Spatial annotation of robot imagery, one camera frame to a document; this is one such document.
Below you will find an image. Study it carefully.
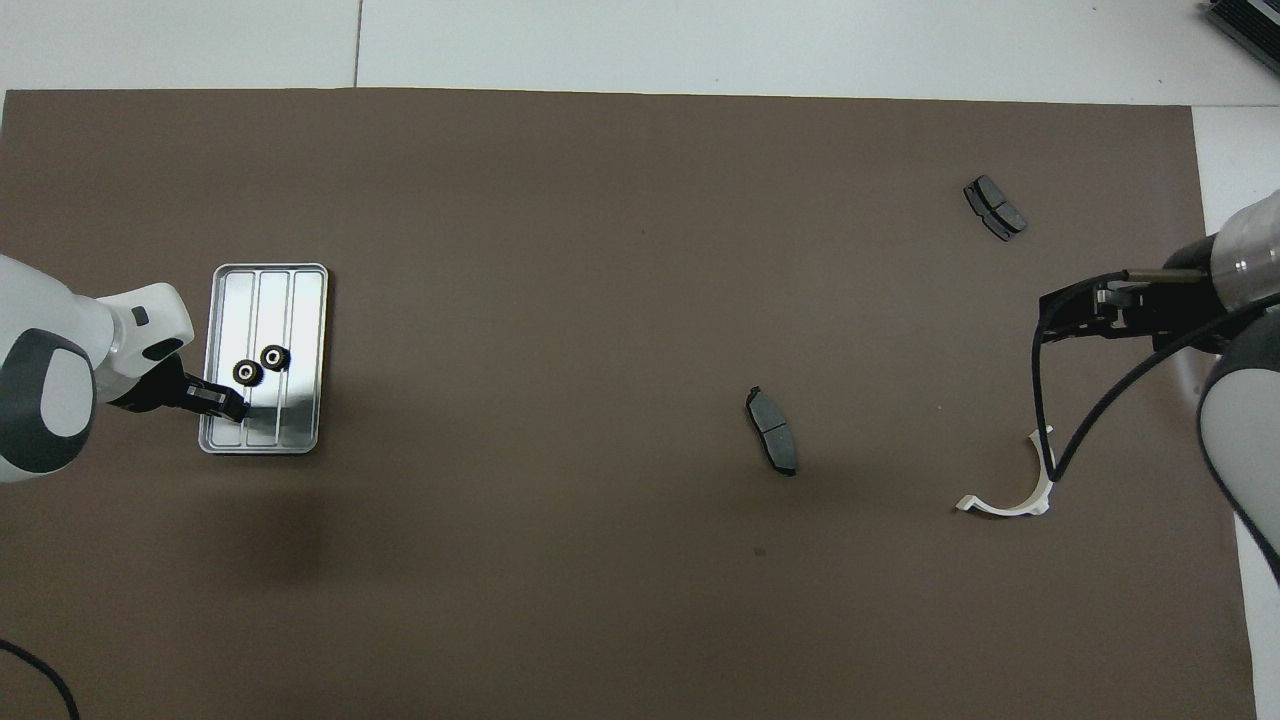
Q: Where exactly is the brown table mat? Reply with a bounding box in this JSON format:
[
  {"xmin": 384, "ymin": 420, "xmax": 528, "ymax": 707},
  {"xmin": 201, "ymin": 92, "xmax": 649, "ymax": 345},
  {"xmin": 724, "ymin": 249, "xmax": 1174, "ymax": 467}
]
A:
[{"xmin": 0, "ymin": 88, "xmax": 1259, "ymax": 720}]

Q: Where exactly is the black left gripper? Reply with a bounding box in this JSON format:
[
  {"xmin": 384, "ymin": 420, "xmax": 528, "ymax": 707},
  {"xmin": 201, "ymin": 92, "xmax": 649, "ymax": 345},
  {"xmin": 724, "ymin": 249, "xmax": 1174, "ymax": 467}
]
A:
[{"xmin": 103, "ymin": 360, "xmax": 251, "ymax": 424}]

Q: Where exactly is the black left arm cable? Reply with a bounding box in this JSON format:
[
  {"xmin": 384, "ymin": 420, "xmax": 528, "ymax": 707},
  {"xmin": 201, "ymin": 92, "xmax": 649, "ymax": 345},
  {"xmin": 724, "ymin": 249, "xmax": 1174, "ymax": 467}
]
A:
[{"xmin": 0, "ymin": 640, "xmax": 81, "ymax": 720}]

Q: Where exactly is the white curved plastic bracket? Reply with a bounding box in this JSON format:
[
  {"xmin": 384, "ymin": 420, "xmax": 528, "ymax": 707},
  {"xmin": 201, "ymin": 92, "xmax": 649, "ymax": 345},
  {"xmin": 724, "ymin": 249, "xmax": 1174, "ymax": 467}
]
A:
[{"xmin": 956, "ymin": 425, "xmax": 1057, "ymax": 518}]

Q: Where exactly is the long grey brake pad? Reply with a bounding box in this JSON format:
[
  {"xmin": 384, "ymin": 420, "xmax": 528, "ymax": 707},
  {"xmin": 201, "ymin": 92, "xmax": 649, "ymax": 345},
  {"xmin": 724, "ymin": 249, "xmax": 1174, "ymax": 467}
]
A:
[{"xmin": 746, "ymin": 386, "xmax": 800, "ymax": 478}]

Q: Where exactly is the dark ribbed device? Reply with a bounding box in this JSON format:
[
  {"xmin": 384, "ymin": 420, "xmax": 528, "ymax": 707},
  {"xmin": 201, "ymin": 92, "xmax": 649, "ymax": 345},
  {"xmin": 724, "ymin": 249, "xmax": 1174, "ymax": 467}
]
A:
[{"xmin": 1205, "ymin": 0, "xmax": 1280, "ymax": 63}]

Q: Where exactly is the silver metal tray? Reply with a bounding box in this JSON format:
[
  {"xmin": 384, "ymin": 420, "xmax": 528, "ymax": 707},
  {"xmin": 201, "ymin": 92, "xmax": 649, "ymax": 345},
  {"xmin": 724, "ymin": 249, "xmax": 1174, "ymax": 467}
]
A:
[{"xmin": 197, "ymin": 263, "xmax": 331, "ymax": 456}]

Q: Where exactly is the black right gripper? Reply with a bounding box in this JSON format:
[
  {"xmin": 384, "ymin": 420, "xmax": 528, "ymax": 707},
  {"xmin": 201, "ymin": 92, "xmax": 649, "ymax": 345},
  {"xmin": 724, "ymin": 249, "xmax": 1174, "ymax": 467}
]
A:
[{"xmin": 1038, "ymin": 240, "xmax": 1239, "ymax": 353}]

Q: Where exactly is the short grey brake pad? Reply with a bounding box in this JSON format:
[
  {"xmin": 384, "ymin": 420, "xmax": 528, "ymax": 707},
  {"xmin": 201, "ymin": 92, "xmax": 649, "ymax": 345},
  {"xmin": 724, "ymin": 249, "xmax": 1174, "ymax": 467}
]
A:
[{"xmin": 963, "ymin": 175, "xmax": 1029, "ymax": 243}]

